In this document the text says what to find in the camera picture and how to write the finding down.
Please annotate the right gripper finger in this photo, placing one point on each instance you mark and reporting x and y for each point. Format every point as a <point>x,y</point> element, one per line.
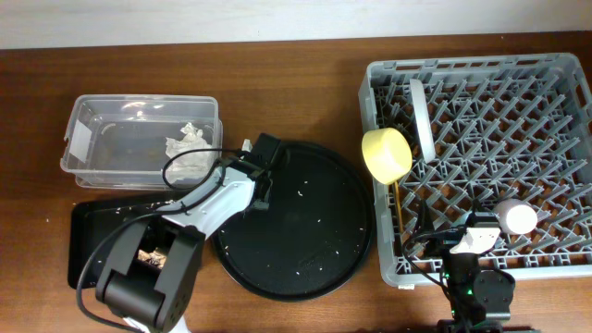
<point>477,207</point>
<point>424,220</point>

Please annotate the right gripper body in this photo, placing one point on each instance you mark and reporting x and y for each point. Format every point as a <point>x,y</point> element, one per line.
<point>465,220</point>

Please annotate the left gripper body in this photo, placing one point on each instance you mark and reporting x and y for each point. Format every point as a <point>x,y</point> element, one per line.
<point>261,186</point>

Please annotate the pink cup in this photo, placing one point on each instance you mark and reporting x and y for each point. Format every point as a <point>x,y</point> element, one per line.
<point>516,217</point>

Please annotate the white napkin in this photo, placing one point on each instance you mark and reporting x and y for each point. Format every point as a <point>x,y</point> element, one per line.
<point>189,155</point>

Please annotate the yellow bowl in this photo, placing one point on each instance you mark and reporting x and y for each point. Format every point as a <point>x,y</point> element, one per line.
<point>387,154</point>

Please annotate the grey plate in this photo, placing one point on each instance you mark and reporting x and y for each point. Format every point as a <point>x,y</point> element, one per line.
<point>422,121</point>

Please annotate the food scraps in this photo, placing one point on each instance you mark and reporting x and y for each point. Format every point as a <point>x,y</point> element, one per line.
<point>156,258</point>

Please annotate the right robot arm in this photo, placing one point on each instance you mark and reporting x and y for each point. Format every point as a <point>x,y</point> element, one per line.
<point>479,297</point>

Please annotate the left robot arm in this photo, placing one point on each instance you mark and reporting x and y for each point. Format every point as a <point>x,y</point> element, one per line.
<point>150,271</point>

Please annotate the grey dishwasher rack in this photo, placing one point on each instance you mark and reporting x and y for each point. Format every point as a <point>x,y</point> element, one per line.
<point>504,126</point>

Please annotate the round black tray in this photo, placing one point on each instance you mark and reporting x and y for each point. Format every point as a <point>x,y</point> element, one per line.
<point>315,234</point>

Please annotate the clear plastic bin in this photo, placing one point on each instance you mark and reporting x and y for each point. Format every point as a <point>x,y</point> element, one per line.
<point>119,141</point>

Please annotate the black rectangular tray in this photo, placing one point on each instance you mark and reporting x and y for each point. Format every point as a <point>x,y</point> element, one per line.
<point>93,221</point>

